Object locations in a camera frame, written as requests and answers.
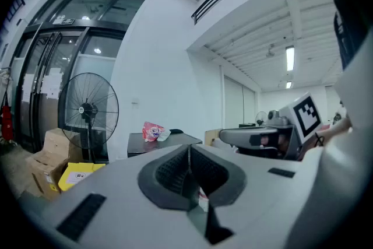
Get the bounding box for pink plastic bag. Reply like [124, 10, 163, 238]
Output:
[142, 121, 172, 143]

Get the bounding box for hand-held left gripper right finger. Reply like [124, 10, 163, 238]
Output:
[189, 144, 323, 249]

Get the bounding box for black framed glass door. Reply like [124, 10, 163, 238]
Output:
[8, 0, 150, 162]

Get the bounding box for white window blinds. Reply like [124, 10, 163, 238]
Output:
[223, 75, 257, 129]

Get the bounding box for person's right forearm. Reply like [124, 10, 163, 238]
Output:
[316, 118, 353, 147]

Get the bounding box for yellow bin lid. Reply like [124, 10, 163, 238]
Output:
[57, 162, 106, 192]

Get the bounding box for stack of wooden boards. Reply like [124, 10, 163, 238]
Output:
[204, 128, 224, 146]

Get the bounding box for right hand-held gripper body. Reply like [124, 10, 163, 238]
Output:
[263, 92, 324, 161]

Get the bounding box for green exit sign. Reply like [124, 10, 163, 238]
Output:
[52, 17, 76, 26]

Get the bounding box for person's black t-shirt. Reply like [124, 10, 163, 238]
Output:
[330, 0, 373, 71]

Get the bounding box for small background fan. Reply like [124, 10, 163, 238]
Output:
[255, 111, 269, 127]

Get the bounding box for large cardboard box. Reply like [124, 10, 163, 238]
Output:
[24, 150, 71, 201]

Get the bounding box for dark table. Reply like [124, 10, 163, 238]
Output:
[126, 132, 203, 159]

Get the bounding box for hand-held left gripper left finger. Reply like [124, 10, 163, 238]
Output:
[17, 144, 205, 249]

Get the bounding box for black air vent grille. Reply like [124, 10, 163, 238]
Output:
[191, 0, 238, 26]

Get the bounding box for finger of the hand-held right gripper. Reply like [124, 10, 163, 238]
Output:
[219, 126, 282, 151]

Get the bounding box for long ceiling light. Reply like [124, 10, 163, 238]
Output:
[285, 45, 295, 72]

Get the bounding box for narrow white paper notice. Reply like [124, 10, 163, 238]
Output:
[22, 73, 35, 103]

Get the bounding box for small cardboard box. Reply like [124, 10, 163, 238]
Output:
[43, 127, 85, 164]

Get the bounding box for white plastic bag red print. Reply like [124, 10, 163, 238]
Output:
[212, 138, 239, 155]

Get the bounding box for black pedestal fan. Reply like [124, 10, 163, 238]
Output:
[57, 72, 120, 164]

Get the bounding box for red fire extinguisher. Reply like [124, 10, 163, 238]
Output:
[1, 104, 15, 141]

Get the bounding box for large white paper notice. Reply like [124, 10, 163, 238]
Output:
[40, 68, 64, 100]

